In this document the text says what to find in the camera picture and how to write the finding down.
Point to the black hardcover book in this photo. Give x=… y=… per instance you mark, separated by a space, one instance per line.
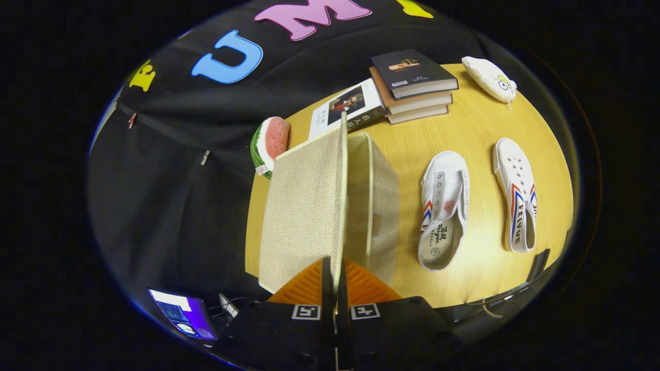
x=407 y=72

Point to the beige fabric storage box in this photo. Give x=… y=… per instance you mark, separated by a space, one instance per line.
x=304 y=206

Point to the tan book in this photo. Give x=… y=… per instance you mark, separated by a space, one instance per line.
x=417 y=114

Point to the laptop screen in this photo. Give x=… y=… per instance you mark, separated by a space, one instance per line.
x=180 y=312

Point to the black backdrop cloth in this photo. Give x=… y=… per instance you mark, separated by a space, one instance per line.
x=170 y=206

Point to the silver clip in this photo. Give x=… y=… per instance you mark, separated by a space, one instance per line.
x=205 y=157

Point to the white canvas shoe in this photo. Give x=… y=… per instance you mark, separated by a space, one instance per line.
x=510 y=165
x=443 y=180

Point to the watermelon slice toy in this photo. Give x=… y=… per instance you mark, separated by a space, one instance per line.
x=276 y=139

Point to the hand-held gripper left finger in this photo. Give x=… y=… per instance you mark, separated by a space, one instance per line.
x=326 y=288

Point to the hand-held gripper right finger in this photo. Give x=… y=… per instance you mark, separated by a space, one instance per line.
x=344 y=330

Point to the black table edge clamp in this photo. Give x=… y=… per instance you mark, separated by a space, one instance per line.
x=539 y=264

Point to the white book with portrait cover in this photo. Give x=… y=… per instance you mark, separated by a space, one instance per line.
x=322 y=116

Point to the white plush pouch with eyes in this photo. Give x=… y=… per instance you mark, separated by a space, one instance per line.
x=484 y=77

